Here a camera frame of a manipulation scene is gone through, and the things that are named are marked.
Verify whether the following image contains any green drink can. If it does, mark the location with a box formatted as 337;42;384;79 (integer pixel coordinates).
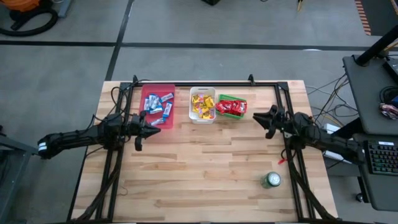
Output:
260;170;282;190

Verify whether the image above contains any white plastic bin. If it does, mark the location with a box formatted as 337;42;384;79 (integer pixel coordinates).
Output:
188;86;217;125

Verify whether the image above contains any dark grey cart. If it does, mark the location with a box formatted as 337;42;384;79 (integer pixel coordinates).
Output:
0;124;51;224

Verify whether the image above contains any small grey desk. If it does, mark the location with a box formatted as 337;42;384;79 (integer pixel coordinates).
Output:
353;133;398;212

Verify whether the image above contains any orange shop vacuum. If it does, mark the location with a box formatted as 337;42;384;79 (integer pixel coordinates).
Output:
9;0;53;30

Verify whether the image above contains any black desk leg bar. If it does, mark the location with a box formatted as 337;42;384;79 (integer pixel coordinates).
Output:
334;118;364;138

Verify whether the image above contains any black slanted pole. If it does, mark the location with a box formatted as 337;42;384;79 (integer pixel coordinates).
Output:
354;24;398;67

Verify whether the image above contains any black coiled cable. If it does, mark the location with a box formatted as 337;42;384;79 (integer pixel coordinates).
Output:
379;86;398;105

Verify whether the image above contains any black left camera cable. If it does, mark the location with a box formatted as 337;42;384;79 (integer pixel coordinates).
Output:
93;86;133;125

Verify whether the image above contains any black vacuum hose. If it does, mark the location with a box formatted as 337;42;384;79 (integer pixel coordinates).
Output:
0;7;60;37

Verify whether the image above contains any pink plastic tray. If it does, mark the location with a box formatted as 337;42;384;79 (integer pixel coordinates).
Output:
137;83;176;130

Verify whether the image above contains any white paper sheet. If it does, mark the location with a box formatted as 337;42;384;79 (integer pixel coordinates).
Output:
323;150;354;161

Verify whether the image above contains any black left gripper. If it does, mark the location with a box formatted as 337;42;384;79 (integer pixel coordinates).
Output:
129;110;162;152

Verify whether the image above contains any black backlit keyboard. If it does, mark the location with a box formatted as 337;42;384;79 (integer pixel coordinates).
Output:
366;140;398;175

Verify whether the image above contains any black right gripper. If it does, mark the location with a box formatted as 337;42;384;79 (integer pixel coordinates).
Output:
252;105;286;139

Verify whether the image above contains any green plastic basket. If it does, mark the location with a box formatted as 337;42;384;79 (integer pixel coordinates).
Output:
216;94;248;120

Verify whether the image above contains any pink patterned pouch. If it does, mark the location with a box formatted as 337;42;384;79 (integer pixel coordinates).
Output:
379;103;398;121

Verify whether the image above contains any black floor cable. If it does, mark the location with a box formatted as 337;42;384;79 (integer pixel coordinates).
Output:
310;76;357;125
305;73;348;94

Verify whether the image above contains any black aluminium rig frame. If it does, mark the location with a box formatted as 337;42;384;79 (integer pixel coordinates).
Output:
67;73;340;224

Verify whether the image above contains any black flat device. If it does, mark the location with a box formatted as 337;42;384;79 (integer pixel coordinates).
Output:
382;57;398;83

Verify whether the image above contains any large grey desk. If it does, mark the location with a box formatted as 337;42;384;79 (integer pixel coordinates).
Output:
343;54;398;136

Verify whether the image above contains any black mat striped edge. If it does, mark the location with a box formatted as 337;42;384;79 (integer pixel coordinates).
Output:
354;0;398;37

